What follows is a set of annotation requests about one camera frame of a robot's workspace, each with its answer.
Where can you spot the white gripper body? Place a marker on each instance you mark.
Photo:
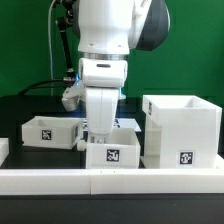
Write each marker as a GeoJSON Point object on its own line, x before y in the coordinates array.
{"type": "Point", "coordinates": [101, 105]}

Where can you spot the white front drawer tray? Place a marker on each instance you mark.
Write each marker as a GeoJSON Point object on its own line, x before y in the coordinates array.
{"type": "Point", "coordinates": [121, 151]}

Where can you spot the white drawer tray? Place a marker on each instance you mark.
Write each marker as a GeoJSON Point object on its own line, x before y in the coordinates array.
{"type": "Point", "coordinates": [121, 151]}
{"type": "Point", "coordinates": [52, 132]}

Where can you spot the white drawer cabinet box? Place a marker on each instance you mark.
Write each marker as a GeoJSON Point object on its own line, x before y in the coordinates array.
{"type": "Point", "coordinates": [181, 131]}

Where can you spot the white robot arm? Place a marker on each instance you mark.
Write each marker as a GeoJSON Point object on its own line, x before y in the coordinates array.
{"type": "Point", "coordinates": [108, 30]}

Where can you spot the paper sheet with markers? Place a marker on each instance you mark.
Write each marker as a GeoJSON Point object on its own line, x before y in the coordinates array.
{"type": "Point", "coordinates": [128, 123]}

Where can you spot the white left fence piece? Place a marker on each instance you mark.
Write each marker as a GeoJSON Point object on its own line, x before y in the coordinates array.
{"type": "Point", "coordinates": [4, 149]}

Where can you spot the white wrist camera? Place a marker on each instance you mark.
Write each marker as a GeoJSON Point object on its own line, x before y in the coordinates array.
{"type": "Point", "coordinates": [72, 96]}

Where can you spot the white front fence wall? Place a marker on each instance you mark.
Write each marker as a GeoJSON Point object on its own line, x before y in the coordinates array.
{"type": "Point", "coordinates": [120, 181]}

